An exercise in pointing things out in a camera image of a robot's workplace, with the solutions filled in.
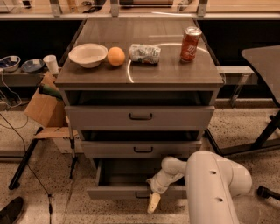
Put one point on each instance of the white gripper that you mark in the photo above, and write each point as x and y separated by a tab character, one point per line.
157	184

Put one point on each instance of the grey bottom drawer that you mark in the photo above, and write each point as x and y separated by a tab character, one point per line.
123	178

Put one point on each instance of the grey drawer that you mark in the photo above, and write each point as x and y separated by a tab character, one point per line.
139	117
139	149
123	178

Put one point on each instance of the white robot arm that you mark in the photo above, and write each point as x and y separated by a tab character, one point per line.
211	183

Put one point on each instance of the grey middle drawer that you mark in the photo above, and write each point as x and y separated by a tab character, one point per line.
139	149

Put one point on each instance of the grey top drawer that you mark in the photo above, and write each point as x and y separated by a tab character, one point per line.
139	117

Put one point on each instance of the grey drawer cabinet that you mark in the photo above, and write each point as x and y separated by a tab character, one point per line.
171	82

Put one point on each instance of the black stand leg right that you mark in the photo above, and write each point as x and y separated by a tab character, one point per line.
211	140

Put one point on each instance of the silver tripod pole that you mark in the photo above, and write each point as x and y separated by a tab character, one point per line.
72	146

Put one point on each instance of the brown cardboard box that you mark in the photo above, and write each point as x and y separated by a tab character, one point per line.
49	113

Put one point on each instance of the black tripod leg left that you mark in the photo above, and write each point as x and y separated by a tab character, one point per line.
14	183

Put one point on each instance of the crumpled chip bag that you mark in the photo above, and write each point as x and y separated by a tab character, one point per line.
147	54

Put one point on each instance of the black shoe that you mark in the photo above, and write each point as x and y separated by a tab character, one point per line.
10	213

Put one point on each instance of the orange fruit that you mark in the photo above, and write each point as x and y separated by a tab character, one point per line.
116	56

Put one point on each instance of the white bowl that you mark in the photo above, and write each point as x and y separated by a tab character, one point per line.
88	55

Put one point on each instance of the red soda can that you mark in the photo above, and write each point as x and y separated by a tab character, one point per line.
190	42

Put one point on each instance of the white paper cup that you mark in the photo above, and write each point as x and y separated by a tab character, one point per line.
51	63

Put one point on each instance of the blue patterned bowl right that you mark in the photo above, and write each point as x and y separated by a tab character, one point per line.
33	66

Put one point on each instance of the blue patterned bowl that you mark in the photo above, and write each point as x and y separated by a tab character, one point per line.
33	66
10	63

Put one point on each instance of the blue patterned bowl left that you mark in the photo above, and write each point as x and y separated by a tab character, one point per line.
10	63

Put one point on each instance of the green handled tool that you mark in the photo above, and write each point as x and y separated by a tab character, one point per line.
48	90

